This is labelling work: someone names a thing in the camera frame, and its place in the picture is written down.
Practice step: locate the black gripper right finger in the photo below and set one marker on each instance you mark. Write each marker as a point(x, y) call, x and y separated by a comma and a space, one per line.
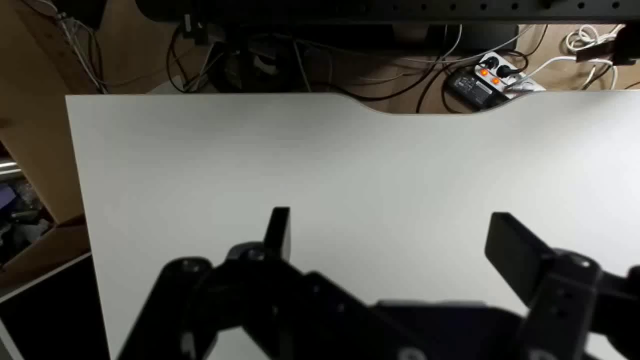
point(567, 300)

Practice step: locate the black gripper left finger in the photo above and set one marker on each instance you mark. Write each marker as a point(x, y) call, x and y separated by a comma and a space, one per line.
point(221, 300)

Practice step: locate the cardboard box with clutter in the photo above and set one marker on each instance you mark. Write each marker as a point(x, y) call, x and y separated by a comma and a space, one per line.
point(40, 201)

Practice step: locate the black power adapter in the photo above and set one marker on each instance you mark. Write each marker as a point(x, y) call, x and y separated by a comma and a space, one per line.
point(470, 91)

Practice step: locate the white power strip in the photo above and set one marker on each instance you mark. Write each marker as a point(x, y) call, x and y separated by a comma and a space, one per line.
point(499, 68)

